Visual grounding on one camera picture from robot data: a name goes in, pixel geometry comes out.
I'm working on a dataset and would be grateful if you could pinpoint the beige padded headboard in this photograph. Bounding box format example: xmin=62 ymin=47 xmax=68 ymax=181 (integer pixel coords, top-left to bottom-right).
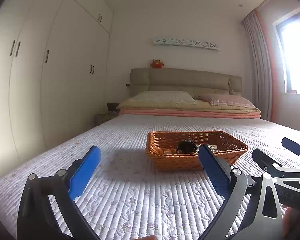
xmin=126 ymin=68 xmax=242 ymax=99

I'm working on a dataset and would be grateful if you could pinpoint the white carved wall decoration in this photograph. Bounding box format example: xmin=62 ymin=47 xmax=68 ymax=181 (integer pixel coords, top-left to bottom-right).
xmin=153 ymin=37 xmax=220 ymax=51

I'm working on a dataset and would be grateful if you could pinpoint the orange plush toy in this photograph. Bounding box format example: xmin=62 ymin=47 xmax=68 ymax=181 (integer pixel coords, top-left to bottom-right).
xmin=150 ymin=60 xmax=165 ymax=69

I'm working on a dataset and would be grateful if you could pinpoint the striped pink curtain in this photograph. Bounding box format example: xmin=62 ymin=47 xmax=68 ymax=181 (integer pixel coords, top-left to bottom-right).
xmin=242 ymin=9 xmax=278 ymax=122

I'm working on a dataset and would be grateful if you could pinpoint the small bedside table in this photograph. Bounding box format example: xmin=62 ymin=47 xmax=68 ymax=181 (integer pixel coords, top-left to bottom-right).
xmin=96 ymin=102 xmax=120 ymax=126

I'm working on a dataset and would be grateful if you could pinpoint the person's right hand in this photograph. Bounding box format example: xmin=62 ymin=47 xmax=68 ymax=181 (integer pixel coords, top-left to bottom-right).
xmin=282 ymin=205 xmax=300 ymax=240

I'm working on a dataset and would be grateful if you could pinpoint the white built-in wardrobe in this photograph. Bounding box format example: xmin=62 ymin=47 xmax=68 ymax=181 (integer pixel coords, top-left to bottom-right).
xmin=0 ymin=0 xmax=113 ymax=178

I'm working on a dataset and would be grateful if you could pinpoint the bright window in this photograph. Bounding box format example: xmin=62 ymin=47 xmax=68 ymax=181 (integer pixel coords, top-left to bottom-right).
xmin=273 ymin=8 xmax=300 ymax=94

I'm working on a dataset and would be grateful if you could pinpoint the black wristwatch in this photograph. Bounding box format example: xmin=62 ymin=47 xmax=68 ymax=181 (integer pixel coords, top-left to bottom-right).
xmin=176 ymin=139 xmax=197 ymax=154

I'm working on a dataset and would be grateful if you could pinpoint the folded yellow pink blanket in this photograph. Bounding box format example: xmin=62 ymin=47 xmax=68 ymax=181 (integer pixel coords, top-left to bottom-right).
xmin=118 ymin=100 xmax=261 ymax=119

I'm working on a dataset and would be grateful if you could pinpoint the person's left hand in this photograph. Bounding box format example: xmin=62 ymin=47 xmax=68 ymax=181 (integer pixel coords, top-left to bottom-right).
xmin=132 ymin=235 xmax=158 ymax=240

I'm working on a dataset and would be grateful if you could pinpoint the pink striped pillow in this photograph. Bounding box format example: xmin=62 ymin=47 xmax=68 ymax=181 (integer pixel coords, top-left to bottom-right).
xmin=199 ymin=94 xmax=255 ymax=108

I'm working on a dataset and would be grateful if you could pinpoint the brown wicker basket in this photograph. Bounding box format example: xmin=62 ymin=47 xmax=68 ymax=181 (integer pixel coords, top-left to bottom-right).
xmin=146 ymin=131 xmax=248 ymax=172

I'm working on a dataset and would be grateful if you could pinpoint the floral cream pillow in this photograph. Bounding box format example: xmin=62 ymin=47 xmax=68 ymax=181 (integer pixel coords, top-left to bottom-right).
xmin=130 ymin=90 xmax=195 ymax=104

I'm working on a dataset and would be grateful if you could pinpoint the white quilted bed cover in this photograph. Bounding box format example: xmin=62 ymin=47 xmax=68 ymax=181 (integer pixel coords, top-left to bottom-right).
xmin=0 ymin=115 xmax=300 ymax=239

